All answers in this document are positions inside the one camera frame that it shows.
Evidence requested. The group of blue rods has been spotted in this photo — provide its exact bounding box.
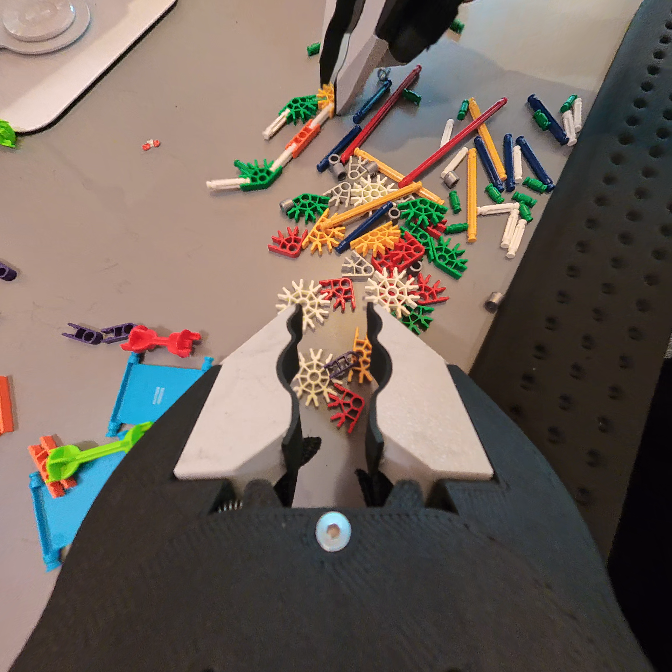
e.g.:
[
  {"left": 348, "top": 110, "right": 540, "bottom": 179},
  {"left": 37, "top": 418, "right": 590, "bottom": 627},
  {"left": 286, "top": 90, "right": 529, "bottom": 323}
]
[{"left": 316, "top": 79, "right": 570, "bottom": 254}]

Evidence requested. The group of white rods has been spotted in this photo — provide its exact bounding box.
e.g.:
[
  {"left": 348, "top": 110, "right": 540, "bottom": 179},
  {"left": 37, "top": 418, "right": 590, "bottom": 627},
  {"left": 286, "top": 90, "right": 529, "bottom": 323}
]
[{"left": 440, "top": 97, "right": 583, "bottom": 259}]

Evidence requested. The orange clip connector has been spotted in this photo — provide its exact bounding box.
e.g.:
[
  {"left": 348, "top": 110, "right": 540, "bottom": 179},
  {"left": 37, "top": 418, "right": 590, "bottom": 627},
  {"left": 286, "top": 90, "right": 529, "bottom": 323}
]
[{"left": 29, "top": 435, "right": 79, "bottom": 498}]

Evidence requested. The green fan connector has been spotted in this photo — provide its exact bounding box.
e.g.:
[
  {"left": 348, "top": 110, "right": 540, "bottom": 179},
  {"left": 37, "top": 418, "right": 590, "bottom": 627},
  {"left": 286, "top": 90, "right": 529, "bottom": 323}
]
[
  {"left": 286, "top": 193, "right": 331, "bottom": 225},
  {"left": 393, "top": 303, "right": 435, "bottom": 335},
  {"left": 396, "top": 197, "right": 449, "bottom": 232},
  {"left": 424, "top": 236, "right": 469, "bottom": 280}
]

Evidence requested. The lime green jointed rod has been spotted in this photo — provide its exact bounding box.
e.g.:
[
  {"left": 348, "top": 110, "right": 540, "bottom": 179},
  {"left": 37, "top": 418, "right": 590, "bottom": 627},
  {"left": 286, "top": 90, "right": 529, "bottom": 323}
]
[{"left": 44, "top": 421, "right": 154, "bottom": 483}]

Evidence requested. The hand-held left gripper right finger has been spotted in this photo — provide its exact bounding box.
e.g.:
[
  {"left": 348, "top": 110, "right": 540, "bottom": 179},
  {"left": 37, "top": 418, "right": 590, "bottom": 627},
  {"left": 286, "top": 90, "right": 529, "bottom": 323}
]
[{"left": 365, "top": 302, "right": 494, "bottom": 506}]

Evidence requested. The multicolour rod connector assembly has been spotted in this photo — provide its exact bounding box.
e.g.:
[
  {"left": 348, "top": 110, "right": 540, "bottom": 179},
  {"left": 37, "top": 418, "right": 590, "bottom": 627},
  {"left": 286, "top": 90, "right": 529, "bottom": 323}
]
[{"left": 206, "top": 84, "right": 337, "bottom": 192}]

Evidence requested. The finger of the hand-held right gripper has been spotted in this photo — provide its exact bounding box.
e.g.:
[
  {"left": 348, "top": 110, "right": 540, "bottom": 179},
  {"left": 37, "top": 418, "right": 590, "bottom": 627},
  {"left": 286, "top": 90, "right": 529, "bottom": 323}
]
[
  {"left": 320, "top": 0, "right": 363, "bottom": 88},
  {"left": 336, "top": 0, "right": 392, "bottom": 115}
]

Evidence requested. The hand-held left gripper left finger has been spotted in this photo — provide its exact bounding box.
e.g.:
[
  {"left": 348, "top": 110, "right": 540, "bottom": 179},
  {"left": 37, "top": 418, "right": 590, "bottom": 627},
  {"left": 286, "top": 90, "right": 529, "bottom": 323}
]
[{"left": 173, "top": 303, "right": 305, "bottom": 507}]

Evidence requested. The red jointed connector piece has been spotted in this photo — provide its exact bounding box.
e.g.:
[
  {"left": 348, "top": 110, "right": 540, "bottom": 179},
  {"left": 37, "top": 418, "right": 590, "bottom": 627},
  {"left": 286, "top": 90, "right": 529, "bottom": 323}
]
[{"left": 121, "top": 324, "right": 202, "bottom": 359}]

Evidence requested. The yellow fan connector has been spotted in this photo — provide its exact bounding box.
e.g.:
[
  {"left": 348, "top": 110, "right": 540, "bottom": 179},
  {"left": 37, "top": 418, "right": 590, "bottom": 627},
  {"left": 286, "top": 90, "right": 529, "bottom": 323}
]
[
  {"left": 302, "top": 210, "right": 347, "bottom": 256},
  {"left": 346, "top": 328, "right": 375, "bottom": 385},
  {"left": 349, "top": 222, "right": 402, "bottom": 258}
]

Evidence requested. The blue plastic panel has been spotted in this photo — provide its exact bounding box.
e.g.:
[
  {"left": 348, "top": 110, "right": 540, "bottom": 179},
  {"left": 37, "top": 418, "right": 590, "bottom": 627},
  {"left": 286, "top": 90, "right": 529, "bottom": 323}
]
[
  {"left": 29, "top": 428, "right": 137, "bottom": 572},
  {"left": 106, "top": 352, "right": 214, "bottom": 438}
]

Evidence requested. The red long rod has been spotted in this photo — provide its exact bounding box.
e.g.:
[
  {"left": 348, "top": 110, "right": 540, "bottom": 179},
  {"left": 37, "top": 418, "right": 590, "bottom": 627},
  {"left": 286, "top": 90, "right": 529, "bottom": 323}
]
[
  {"left": 341, "top": 64, "right": 422, "bottom": 163},
  {"left": 399, "top": 97, "right": 508, "bottom": 188}
]

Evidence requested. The red fan connector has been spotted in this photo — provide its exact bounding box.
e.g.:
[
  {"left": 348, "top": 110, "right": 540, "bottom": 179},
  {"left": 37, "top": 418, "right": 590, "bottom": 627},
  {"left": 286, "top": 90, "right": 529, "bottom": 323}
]
[
  {"left": 328, "top": 383, "right": 366, "bottom": 433},
  {"left": 415, "top": 273, "right": 450, "bottom": 306},
  {"left": 268, "top": 227, "right": 309, "bottom": 258},
  {"left": 370, "top": 231, "right": 427, "bottom": 274},
  {"left": 319, "top": 277, "right": 358, "bottom": 314}
]

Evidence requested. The group of green short rods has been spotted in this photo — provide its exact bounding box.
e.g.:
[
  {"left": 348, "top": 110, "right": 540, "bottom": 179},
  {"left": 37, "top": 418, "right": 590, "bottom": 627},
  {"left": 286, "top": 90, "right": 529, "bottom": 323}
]
[{"left": 307, "top": 20, "right": 578, "bottom": 234}]

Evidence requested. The plastic blister card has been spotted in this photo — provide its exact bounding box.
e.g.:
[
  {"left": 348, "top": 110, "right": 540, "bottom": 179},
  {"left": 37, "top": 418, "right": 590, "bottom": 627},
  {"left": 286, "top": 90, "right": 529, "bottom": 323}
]
[{"left": 0, "top": 0, "right": 176, "bottom": 133}]

